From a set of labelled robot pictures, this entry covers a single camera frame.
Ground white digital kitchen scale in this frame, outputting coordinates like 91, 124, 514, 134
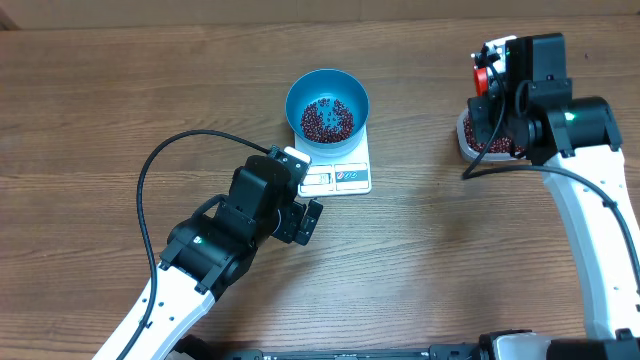
294, 126, 372, 198

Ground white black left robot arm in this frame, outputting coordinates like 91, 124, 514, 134
96, 147, 322, 359

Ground red adzuki beans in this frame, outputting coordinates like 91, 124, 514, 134
463, 117, 513, 154

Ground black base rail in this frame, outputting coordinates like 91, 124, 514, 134
166, 335, 491, 360

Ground teal blue bowl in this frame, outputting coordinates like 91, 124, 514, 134
285, 68, 370, 149

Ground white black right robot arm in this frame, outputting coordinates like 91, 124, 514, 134
467, 33, 639, 359

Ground clear plastic food container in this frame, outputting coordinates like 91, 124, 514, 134
456, 109, 523, 163

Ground red beans in bowl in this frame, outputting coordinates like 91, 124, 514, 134
300, 98, 355, 143

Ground red scoop with blue handle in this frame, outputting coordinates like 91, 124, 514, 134
474, 67, 489, 96

